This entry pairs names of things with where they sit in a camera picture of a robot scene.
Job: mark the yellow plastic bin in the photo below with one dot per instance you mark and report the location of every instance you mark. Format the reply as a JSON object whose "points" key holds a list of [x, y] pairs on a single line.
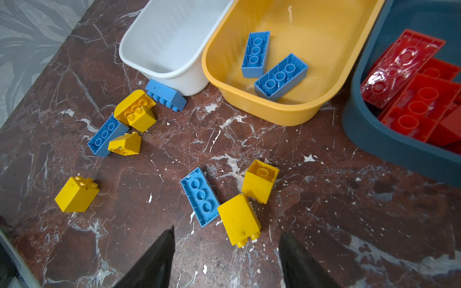
{"points": [[326, 35]]}

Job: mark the yellow brick lower centre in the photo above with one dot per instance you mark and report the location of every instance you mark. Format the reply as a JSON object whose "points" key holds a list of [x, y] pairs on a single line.
{"points": [[239, 220]]}

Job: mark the yellow brick upper centre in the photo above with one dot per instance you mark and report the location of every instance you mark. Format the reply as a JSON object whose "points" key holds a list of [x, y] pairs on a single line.
{"points": [[259, 180]]}

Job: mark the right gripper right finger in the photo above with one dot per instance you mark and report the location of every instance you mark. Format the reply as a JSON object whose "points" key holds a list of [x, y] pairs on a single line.
{"points": [[300, 269]]}

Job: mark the yellow brick far left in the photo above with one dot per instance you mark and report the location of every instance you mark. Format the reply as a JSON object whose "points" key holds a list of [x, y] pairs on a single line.
{"points": [[77, 194]]}

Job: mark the white plastic bin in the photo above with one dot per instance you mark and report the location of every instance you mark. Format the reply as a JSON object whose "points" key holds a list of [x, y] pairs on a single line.
{"points": [[167, 39]]}

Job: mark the red brick wide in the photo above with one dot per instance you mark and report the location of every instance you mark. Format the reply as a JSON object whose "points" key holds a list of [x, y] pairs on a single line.
{"points": [[397, 65]]}

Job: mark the yellow square brick beside curved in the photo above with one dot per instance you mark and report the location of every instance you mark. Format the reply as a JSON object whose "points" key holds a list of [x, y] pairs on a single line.
{"points": [[142, 118]]}

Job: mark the yellow slope brick small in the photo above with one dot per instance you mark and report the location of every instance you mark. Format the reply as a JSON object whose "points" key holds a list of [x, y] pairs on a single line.
{"points": [[126, 145]]}

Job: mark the blue brick by white bin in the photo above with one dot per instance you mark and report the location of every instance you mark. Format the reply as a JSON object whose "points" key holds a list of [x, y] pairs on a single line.
{"points": [[165, 95]]}

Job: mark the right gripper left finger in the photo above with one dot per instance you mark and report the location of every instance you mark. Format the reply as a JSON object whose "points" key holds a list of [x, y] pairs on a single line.
{"points": [[153, 269]]}

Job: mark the blue brick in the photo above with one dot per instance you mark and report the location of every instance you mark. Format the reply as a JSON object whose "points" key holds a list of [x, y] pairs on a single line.
{"points": [[165, 95], [111, 129], [256, 54], [201, 196], [281, 78]]}

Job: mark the dark teal plastic bin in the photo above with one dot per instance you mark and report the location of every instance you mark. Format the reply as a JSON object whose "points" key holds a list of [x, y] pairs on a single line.
{"points": [[439, 19]]}

